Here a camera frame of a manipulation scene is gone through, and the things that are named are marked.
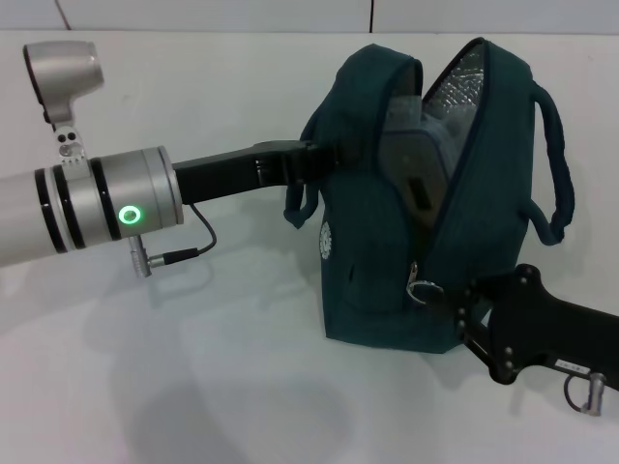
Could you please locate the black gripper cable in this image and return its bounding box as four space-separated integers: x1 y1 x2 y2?
128 202 218 279
565 371 608 417

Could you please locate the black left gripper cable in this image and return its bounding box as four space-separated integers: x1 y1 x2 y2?
128 202 218 279

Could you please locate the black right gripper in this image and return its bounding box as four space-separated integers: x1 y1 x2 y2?
418 263 619 389

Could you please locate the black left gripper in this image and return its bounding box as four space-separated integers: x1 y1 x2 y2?
171 138 360 205

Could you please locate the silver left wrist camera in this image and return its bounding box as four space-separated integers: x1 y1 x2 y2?
22 41 105 168

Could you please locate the clear plastic lidded container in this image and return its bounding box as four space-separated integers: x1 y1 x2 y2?
379 94 465 233

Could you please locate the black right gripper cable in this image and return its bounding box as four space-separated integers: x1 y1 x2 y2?
565 371 608 417

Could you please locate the dark teal lunch bag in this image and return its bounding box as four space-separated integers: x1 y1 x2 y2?
282 37 575 356

